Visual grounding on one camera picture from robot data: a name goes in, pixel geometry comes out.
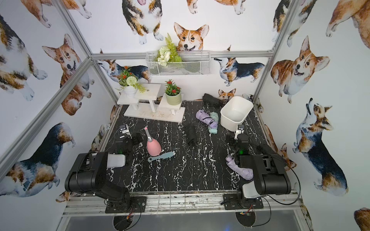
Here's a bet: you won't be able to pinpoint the lilac umbrella back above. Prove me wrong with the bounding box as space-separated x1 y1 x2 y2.
196 110 212 126

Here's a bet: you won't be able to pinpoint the white plastic storage box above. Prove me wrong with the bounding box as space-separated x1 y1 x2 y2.
220 96 253 132

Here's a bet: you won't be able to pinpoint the white pot mixed flowers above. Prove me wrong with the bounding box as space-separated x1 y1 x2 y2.
118 65 150 98

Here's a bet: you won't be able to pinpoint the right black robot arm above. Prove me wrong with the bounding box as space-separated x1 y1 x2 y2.
225 134 292 208

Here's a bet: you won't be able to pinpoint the lilac umbrella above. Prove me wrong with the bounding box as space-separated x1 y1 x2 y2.
196 110 212 126
225 155 253 181

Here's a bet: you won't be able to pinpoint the mint green umbrella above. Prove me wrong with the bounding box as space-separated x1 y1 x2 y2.
208 112 219 134

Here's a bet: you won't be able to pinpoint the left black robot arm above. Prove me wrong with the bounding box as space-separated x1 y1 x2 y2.
65 133 143 212

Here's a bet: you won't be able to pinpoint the white wooden step shelf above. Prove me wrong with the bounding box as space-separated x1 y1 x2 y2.
117 83 185 123

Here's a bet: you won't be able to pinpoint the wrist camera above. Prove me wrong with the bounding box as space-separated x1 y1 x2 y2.
234 124 245 140
118 124 131 135

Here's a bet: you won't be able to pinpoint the green pot red flowers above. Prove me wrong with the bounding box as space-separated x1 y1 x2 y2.
165 80 182 105

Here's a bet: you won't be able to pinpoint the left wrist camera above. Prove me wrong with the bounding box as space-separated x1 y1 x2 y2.
118 124 131 135

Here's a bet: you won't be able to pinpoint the lilac umbrella front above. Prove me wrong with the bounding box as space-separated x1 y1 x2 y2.
225 155 253 181

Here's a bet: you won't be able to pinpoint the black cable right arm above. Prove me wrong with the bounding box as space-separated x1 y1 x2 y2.
248 152 302 228

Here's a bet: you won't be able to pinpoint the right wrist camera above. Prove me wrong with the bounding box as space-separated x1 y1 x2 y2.
234 124 245 140

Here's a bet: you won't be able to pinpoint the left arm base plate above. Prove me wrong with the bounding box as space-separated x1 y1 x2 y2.
105 196 147 214

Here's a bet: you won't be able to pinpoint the fern and white flowers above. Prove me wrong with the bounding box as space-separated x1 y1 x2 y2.
154 34 182 67

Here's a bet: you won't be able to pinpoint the black folded umbrella back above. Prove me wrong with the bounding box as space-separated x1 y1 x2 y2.
202 93 224 107

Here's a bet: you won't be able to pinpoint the white wire wall basket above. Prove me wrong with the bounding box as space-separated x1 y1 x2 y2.
145 51 211 76

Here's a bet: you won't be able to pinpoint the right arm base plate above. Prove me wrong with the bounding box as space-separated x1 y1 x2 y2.
221 194 264 211

